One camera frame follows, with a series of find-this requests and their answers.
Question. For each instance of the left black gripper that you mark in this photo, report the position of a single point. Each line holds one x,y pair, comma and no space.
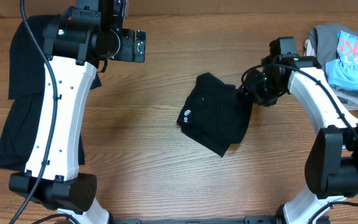
127,53

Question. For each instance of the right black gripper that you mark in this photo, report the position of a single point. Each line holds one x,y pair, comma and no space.
250,85

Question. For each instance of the black t-shirt with logo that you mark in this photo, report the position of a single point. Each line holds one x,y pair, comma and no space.
215,114

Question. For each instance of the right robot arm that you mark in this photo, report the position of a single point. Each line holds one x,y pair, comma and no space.
331,170

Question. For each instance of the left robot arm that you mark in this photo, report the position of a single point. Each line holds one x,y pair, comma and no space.
76,47

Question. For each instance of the grey t-shirt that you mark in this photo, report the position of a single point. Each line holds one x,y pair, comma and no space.
324,40

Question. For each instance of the beige garment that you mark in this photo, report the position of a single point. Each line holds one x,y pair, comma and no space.
348,98

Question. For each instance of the light blue printed t-shirt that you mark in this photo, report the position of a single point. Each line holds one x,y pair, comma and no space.
342,72

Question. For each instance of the black folded garment pile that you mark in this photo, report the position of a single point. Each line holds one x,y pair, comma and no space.
26,90

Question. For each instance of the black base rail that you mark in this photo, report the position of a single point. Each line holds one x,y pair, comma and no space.
194,221

